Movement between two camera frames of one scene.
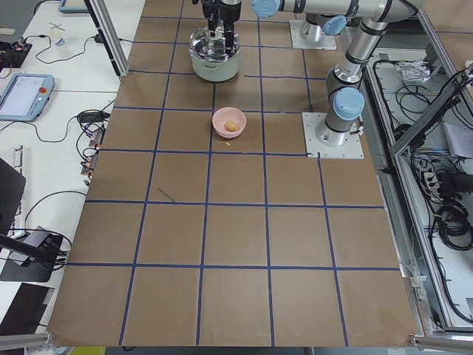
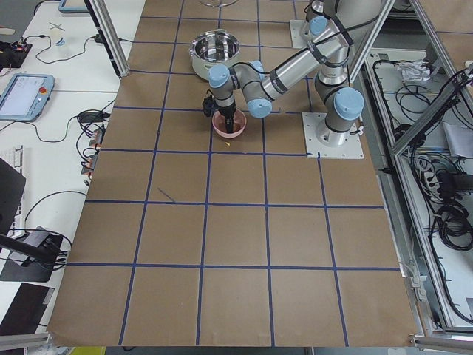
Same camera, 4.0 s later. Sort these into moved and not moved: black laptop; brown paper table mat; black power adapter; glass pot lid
Moved: glass pot lid
Not moved: black power adapter; brown paper table mat; black laptop
